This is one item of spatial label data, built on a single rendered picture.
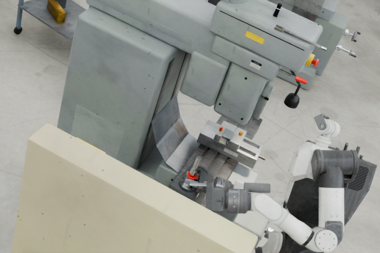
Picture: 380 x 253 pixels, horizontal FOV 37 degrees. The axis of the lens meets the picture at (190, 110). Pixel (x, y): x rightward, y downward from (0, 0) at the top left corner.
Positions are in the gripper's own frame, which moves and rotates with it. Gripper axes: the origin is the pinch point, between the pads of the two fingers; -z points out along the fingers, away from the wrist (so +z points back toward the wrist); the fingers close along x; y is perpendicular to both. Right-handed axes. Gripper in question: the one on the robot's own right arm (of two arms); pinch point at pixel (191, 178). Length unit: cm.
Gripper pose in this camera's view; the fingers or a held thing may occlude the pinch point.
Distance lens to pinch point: 263.6
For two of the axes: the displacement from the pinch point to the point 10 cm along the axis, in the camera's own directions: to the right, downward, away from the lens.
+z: 9.5, 3.0, 0.6
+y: -2.8, 7.6, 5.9
